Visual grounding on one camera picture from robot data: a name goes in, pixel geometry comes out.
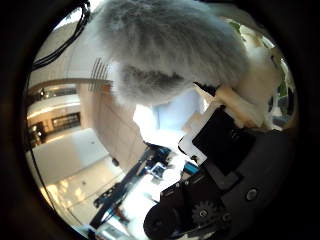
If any hand cable bundle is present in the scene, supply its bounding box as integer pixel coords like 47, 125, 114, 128
31, 0, 93, 71

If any white striped tablecloth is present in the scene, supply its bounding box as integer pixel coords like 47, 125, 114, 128
133, 88, 209, 159

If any grey fluffy plush toy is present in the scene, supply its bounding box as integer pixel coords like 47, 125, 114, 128
89, 0, 249, 108

